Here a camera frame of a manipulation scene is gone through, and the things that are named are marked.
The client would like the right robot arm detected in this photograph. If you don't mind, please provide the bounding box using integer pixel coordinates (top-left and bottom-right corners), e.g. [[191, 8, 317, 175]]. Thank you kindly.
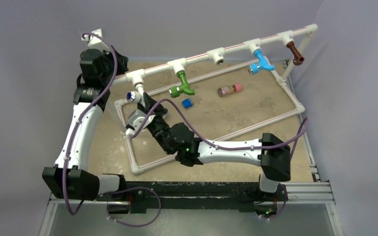
[[134, 92, 291, 200]]

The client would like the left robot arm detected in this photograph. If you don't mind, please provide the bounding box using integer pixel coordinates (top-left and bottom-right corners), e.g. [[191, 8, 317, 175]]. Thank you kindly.
[[42, 49, 128, 201]]

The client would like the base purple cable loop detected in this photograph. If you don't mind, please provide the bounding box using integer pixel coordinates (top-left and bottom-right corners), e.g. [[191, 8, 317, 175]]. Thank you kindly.
[[105, 187, 162, 228]]

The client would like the blue water faucet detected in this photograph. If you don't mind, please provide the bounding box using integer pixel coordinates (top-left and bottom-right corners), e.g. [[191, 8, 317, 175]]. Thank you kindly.
[[248, 49, 275, 75]]

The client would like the green water faucet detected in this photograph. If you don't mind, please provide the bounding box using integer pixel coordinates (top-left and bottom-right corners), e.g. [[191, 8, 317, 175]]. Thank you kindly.
[[169, 70, 195, 98]]

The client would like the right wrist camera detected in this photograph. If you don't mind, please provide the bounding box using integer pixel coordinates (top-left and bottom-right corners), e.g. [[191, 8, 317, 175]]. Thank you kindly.
[[125, 109, 155, 136]]

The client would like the white pvc pipe frame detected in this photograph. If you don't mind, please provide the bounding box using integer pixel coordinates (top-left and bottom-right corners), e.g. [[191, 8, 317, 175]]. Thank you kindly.
[[109, 23, 319, 176]]

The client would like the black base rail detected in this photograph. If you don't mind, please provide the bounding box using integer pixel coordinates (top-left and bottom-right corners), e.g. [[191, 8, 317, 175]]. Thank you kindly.
[[96, 181, 288, 214]]

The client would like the pink capped bottle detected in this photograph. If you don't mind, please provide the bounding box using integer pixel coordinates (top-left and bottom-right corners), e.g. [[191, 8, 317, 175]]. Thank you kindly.
[[217, 84, 243, 97]]

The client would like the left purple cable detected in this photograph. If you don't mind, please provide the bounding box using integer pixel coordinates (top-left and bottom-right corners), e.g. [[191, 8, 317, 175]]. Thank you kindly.
[[62, 31, 118, 216]]

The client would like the white water faucet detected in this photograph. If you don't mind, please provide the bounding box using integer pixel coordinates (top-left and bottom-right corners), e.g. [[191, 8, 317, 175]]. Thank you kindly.
[[126, 83, 145, 107]]

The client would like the brown water faucet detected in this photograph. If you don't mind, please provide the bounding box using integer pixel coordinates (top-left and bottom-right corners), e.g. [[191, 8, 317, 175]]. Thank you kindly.
[[286, 41, 305, 66]]

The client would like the blue cube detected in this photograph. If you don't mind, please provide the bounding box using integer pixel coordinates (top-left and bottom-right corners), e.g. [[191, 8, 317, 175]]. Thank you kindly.
[[181, 98, 193, 109]]

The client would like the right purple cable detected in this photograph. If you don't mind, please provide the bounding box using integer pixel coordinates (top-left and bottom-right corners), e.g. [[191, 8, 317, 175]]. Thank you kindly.
[[128, 98, 310, 222]]

